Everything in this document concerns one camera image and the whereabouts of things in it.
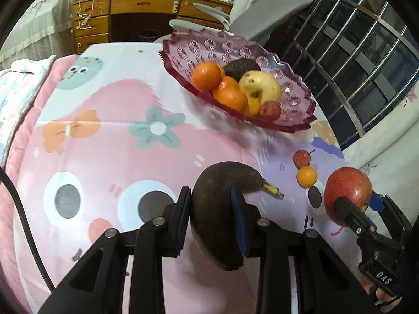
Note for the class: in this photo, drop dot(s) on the metal window grille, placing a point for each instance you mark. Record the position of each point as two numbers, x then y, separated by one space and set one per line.
353 39

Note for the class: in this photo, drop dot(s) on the grey office chair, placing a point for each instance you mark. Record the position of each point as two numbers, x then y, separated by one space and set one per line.
262 16

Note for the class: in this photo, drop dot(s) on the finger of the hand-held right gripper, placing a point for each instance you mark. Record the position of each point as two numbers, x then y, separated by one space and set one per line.
377 202
353 212

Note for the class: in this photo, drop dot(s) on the pastel floral blanket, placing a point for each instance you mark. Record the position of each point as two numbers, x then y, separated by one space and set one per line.
16 95

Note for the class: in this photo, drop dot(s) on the round stool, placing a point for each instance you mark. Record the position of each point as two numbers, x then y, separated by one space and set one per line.
150 35

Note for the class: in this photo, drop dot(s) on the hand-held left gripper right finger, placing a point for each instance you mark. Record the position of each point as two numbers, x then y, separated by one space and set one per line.
238 225

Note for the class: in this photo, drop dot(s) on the white lace furniture cover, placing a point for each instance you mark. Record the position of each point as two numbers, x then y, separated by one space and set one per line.
32 16

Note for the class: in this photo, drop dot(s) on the dark avocado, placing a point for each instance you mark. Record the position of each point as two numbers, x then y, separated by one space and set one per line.
240 65

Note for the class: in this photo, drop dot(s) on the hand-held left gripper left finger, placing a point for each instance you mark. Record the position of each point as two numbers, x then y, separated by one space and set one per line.
184 222

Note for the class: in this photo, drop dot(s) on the small kumquat orange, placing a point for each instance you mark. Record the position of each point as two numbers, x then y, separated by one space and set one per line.
252 108
307 176

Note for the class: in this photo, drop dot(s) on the pink glass fruit bowl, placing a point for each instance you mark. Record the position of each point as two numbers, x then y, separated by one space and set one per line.
203 45

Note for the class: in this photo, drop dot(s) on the person's right hand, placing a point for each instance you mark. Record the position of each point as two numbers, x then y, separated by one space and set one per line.
382 297

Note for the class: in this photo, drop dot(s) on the wooden desk with drawers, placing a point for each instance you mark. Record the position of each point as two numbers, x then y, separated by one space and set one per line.
131 6

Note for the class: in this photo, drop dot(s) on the dark overripe banana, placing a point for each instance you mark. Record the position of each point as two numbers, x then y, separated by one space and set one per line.
212 202

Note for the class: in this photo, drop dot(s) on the red lychee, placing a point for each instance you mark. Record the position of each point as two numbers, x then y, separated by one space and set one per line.
271 110
301 158

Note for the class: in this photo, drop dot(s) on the white floral curtain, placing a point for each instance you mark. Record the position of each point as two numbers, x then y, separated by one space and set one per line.
386 130

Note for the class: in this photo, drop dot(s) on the red apple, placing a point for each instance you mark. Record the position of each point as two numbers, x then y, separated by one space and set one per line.
347 183

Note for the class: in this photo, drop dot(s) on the yellow pear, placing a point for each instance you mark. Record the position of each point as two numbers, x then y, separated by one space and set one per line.
262 85

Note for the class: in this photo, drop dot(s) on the cartoon printed tablecloth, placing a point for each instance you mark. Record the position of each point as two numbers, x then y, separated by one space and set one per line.
131 104

